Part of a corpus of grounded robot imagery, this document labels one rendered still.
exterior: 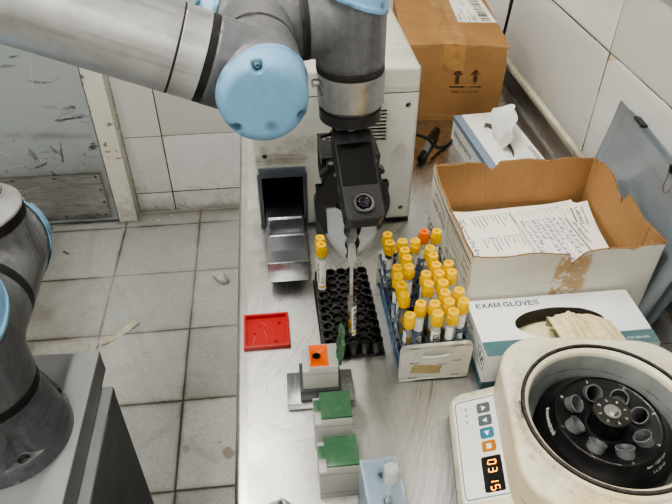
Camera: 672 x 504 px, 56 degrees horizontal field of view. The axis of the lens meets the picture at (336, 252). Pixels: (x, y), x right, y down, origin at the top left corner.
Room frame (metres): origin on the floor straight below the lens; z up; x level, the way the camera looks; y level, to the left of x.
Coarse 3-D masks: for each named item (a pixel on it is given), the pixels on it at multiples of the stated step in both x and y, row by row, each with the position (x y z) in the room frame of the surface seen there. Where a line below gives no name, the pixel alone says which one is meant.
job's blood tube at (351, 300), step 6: (348, 294) 0.64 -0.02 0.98; (354, 294) 0.64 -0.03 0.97; (348, 300) 0.64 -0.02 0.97; (354, 300) 0.64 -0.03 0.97; (348, 306) 0.64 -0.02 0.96; (354, 306) 0.64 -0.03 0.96; (348, 312) 0.64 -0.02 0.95; (354, 312) 0.64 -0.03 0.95; (348, 318) 0.64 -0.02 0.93; (354, 318) 0.64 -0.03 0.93; (348, 324) 0.64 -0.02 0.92; (354, 324) 0.64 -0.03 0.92; (348, 330) 0.64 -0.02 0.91; (354, 330) 0.64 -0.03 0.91
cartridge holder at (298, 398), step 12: (300, 372) 0.56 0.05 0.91; (348, 372) 0.58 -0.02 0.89; (288, 384) 0.55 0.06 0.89; (300, 384) 0.54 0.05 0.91; (348, 384) 0.55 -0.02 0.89; (288, 396) 0.53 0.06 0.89; (300, 396) 0.53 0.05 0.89; (312, 396) 0.53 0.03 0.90; (288, 408) 0.52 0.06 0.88; (300, 408) 0.52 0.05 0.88
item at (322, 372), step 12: (312, 348) 0.56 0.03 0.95; (324, 348) 0.56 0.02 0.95; (336, 348) 0.56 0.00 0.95; (312, 360) 0.54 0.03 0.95; (324, 360) 0.54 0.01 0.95; (336, 360) 0.54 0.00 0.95; (312, 372) 0.53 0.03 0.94; (324, 372) 0.53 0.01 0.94; (336, 372) 0.53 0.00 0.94; (312, 384) 0.53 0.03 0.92; (324, 384) 0.53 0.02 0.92; (336, 384) 0.53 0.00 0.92
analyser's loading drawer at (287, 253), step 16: (272, 208) 0.93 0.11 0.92; (288, 208) 0.93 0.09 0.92; (272, 224) 0.86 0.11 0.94; (288, 224) 0.86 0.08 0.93; (272, 240) 0.81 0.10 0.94; (288, 240) 0.81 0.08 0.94; (304, 240) 0.84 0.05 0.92; (272, 256) 0.80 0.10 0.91; (288, 256) 0.80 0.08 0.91; (304, 256) 0.80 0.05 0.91; (272, 272) 0.75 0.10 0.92; (288, 272) 0.76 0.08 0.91; (304, 272) 0.76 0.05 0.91
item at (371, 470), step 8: (392, 456) 0.39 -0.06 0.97; (360, 464) 0.38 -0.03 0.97; (368, 464) 0.38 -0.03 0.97; (376, 464) 0.38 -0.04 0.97; (384, 464) 0.38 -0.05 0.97; (360, 472) 0.38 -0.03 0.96; (368, 472) 0.37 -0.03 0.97; (376, 472) 0.37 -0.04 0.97; (360, 480) 0.37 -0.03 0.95; (368, 480) 0.36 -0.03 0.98; (376, 480) 0.36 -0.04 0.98; (400, 480) 0.36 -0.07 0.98; (360, 488) 0.37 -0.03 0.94; (368, 488) 0.35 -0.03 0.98; (376, 488) 0.35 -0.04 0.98; (384, 488) 0.35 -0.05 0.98; (392, 488) 0.35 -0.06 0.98; (400, 488) 0.35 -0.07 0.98; (360, 496) 0.37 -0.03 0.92; (368, 496) 0.34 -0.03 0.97; (376, 496) 0.34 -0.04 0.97; (384, 496) 0.34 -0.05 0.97; (392, 496) 0.34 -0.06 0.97; (400, 496) 0.34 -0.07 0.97
